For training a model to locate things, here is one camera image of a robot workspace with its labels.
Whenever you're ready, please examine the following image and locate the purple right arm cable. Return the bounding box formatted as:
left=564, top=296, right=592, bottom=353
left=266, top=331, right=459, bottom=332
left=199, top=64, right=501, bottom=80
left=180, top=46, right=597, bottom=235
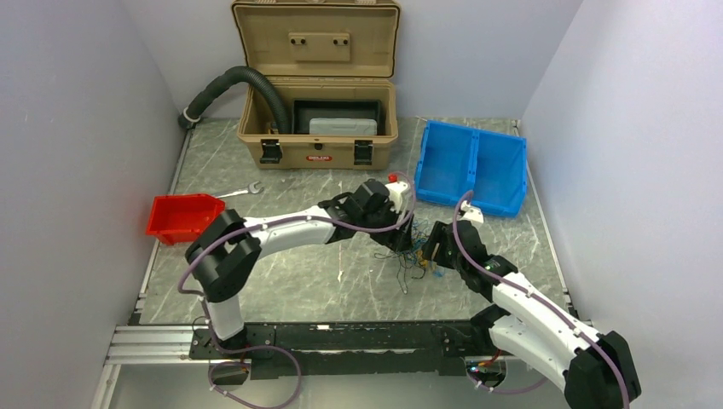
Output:
left=451, top=190, right=631, bottom=409

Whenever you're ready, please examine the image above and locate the blue bin right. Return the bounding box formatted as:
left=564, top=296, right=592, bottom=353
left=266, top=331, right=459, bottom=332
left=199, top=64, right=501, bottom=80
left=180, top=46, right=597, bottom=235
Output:
left=472, top=130, right=527, bottom=218

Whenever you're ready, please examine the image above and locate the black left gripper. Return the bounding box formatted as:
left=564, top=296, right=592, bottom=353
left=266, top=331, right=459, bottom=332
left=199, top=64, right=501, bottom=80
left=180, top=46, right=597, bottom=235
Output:
left=359, top=200, right=414, bottom=252

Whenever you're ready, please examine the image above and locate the blue wire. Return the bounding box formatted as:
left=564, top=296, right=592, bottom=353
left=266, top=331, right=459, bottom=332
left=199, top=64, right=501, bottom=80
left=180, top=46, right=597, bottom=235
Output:
left=409, top=221, right=433, bottom=267

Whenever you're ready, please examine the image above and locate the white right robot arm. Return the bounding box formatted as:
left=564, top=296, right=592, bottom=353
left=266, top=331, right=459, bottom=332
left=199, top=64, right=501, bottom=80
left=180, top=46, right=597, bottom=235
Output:
left=422, top=220, right=642, bottom=408

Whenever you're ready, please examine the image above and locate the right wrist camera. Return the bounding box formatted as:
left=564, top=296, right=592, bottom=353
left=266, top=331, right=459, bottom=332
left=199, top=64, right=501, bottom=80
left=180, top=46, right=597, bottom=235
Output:
left=460, top=201, right=484, bottom=227

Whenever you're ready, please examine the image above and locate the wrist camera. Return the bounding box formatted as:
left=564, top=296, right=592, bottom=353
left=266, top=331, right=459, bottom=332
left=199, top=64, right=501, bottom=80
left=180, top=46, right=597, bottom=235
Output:
left=385, top=173, right=412, bottom=217
left=460, top=201, right=484, bottom=227

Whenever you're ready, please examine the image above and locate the yellow wire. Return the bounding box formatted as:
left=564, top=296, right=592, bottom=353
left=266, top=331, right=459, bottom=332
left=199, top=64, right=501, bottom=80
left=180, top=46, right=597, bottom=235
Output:
left=414, top=251, right=448, bottom=280

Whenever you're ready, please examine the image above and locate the silver wrench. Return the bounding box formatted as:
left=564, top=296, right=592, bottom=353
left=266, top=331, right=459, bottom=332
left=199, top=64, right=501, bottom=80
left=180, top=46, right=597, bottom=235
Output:
left=212, top=181, right=264, bottom=199

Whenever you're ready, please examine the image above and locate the tan tool case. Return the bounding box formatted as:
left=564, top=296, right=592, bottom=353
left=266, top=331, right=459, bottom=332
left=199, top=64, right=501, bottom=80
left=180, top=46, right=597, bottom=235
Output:
left=230, top=1, right=402, bottom=170

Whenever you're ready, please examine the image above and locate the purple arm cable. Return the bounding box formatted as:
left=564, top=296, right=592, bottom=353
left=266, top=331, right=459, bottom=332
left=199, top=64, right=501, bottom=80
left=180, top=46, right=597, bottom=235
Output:
left=451, top=190, right=631, bottom=409
left=176, top=171, right=418, bottom=409

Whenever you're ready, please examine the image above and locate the blue bin left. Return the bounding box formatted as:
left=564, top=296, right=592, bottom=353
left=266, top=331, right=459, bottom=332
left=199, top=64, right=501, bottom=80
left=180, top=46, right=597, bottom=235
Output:
left=414, top=121, right=482, bottom=206

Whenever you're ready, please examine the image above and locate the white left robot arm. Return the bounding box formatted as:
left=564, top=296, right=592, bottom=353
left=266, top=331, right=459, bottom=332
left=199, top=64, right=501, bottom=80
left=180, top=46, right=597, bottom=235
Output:
left=178, top=180, right=417, bottom=358

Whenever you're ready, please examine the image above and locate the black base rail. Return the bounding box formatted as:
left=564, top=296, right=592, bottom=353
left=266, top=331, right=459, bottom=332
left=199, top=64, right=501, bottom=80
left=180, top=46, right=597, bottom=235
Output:
left=188, top=320, right=500, bottom=380

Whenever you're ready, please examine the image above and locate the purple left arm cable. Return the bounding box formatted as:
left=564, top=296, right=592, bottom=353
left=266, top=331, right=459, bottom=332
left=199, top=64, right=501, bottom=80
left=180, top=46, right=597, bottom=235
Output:
left=176, top=171, right=418, bottom=409

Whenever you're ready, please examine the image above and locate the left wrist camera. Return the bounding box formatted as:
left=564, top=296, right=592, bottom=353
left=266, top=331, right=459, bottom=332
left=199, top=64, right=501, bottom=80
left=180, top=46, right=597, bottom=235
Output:
left=385, top=173, right=412, bottom=217

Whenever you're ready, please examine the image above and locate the grey plastic box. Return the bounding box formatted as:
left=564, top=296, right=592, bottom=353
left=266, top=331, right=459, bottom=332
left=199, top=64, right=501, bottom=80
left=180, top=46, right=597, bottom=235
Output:
left=309, top=118, right=378, bottom=135

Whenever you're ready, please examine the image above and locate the red bin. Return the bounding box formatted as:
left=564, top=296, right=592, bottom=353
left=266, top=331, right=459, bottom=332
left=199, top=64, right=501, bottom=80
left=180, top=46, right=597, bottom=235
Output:
left=146, top=193, right=226, bottom=245

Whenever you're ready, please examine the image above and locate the black tray in case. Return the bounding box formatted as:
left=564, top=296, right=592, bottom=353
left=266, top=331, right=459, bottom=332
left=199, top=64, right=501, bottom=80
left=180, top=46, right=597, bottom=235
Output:
left=292, top=99, right=386, bottom=135

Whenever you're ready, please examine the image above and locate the blue bin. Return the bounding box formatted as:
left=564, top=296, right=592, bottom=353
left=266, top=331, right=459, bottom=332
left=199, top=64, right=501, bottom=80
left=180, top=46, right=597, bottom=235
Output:
left=414, top=121, right=482, bottom=206
left=472, top=130, right=527, bottom=218

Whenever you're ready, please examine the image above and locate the black corrugated hose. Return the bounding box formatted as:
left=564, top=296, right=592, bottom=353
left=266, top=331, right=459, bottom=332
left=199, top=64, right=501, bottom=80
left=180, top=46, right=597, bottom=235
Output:
left=178, top=66, right=292, bottom=135

